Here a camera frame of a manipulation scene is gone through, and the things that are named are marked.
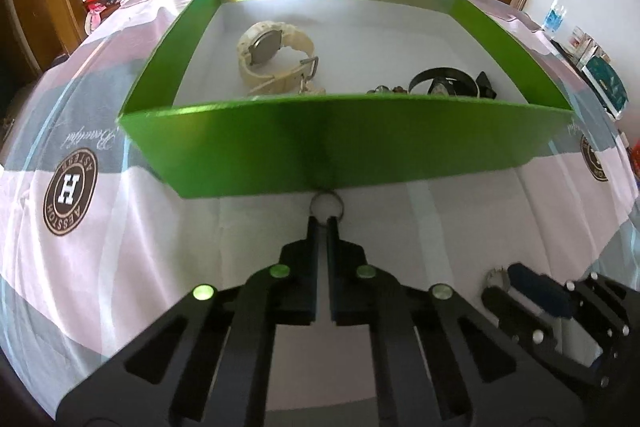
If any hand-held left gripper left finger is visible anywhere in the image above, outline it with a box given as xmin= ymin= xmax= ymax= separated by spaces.
xmin=57 ymin=216 xmax=321 ymax=427

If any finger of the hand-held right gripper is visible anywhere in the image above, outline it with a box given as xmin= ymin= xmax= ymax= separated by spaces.
xmin=507 ymin=262 xmax=631 ymax=338
xmin=481 ymin=286 xmax=608 ymax=390

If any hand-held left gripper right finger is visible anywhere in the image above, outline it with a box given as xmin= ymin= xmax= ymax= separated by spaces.
xmin=326 ymin=216 xmax=587 ymax=427

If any thin metal key ring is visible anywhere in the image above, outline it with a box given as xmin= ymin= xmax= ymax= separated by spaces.
xmin=309 ymin=189 xmax=346 ymax=225

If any green cardboard box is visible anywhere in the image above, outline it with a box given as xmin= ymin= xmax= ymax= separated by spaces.
xmin=117 ymin=0 xmax=576 ymax=200

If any black wrist watch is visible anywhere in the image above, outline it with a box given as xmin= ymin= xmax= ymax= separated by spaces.
xmin=407 ymin=66 xmax=498 ymax=100

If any printed tablecloth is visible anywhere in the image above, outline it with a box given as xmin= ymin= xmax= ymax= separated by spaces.
xmin=0 ymin=0 xmax=640 ymax=427

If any cream wrist watch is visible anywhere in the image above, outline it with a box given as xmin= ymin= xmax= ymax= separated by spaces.
xmin=236 ymin=21 xmax=321 ymax=96

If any dark green box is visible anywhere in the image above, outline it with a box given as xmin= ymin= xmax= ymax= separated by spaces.
xmin=582 ymin=54 xmax=628 ymax=112

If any colourful packet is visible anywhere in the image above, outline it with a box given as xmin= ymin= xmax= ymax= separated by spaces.
xmin=567 ymin=27 xmax=611 ymax=68

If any plastic water bottle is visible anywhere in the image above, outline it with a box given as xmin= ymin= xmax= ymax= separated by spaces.
xmin=542 ymin=0 xmax=572 ymax=38

